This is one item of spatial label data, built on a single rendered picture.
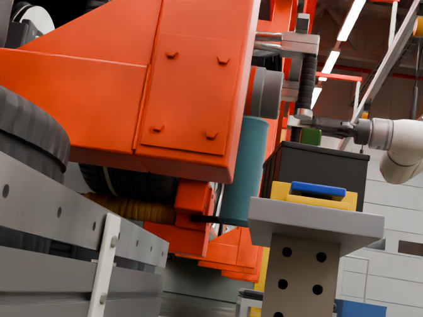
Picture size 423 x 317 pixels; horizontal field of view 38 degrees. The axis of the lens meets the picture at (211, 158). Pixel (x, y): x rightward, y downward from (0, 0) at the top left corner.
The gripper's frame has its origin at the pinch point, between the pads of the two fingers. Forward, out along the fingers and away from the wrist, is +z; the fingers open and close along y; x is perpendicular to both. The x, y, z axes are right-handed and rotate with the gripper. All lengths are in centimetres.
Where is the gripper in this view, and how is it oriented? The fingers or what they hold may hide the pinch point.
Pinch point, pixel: (298, 123)
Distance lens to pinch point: 180.8
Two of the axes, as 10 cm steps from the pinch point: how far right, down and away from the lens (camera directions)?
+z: -9.8, -1.4, 1.1
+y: 0.8, 2.1, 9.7
